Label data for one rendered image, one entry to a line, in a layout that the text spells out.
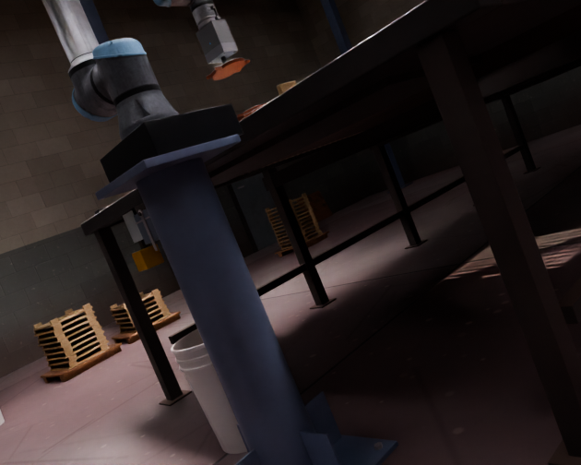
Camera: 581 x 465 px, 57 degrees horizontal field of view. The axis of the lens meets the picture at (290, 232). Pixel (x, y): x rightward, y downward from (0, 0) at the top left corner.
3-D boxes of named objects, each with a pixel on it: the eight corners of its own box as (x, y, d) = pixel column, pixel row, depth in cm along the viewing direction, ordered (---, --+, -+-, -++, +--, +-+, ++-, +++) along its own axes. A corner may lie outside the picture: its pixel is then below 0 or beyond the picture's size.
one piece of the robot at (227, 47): (228, 7, 169) (248, 56, 170) (211, 21, 175) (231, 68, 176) (206, 7, 161) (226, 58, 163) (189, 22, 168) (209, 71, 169)
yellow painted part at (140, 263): (148, 268, 207) (123, 213, 205) (138, 272, 214) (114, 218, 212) (165, 261, 212) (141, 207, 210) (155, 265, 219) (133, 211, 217)
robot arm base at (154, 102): (142, 126, 117) (124, 84, 117) (112, 149, 128) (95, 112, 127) (194, 115, 128) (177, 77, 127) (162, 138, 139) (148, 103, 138)
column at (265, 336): (301, 555, 108) (131, 157, 102) (203, 518, 136) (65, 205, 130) (398, 445, 134) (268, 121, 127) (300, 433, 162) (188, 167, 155)
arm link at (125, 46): (125, 87, 119) (101, 29, 118) (101, 111, 129) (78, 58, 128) (169, 81, 127) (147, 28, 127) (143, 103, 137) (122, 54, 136)
